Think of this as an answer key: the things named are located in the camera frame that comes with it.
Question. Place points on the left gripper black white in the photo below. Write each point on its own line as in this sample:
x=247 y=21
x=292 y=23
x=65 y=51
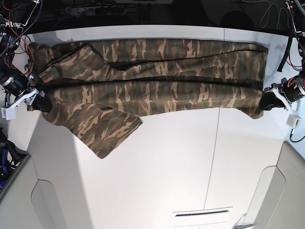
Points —
x=292 y=90

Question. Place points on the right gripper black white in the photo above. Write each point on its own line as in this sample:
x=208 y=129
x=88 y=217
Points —
x=19 y=89

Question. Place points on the camouflage T-shirt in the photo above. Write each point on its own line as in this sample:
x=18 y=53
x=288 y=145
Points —
x=100 y=90

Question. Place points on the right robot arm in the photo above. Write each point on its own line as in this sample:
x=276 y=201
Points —
x=13 y=33

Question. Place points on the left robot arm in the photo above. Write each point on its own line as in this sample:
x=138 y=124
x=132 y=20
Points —
x=296 y=9

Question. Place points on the blue black equipment pile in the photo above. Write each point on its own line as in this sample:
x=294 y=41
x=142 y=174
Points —
x=11 y=160

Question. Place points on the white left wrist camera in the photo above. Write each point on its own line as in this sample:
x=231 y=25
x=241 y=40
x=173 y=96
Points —
x=292 y=120

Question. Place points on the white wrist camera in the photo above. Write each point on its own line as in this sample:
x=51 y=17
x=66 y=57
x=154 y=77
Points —
x=292 y=120
x=8 y=113

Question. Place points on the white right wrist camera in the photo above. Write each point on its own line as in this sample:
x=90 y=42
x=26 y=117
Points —
x=8 y=113

